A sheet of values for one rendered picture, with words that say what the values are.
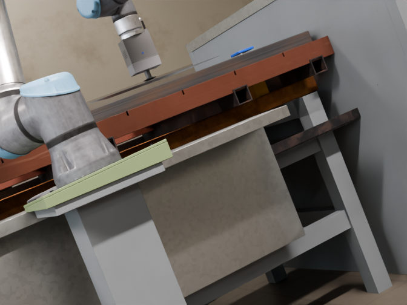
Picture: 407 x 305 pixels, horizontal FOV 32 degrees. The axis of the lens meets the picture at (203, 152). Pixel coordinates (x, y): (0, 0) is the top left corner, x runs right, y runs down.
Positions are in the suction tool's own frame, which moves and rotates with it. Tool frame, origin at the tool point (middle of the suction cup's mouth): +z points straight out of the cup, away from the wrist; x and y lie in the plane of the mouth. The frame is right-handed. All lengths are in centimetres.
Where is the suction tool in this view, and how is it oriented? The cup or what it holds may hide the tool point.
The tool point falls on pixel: (152, 85)
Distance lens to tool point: 211.1
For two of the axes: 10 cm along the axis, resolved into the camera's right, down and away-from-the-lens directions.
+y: -8.7, 3.6, -3.2
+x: 3.1, -0.8, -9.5
